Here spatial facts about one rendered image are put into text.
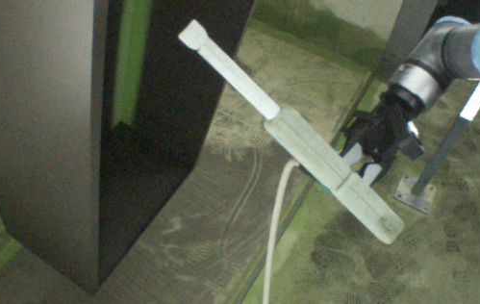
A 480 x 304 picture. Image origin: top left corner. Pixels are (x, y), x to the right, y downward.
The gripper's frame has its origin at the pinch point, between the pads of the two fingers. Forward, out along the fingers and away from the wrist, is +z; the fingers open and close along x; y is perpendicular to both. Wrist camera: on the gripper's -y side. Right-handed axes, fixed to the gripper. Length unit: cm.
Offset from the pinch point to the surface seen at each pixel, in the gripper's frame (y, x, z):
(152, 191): 89, 1, 36
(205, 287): 98, -45, 57
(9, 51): 5, 53, 17
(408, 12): 160, -62, -122
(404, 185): 126, -110, -39
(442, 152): 99, -94, -57
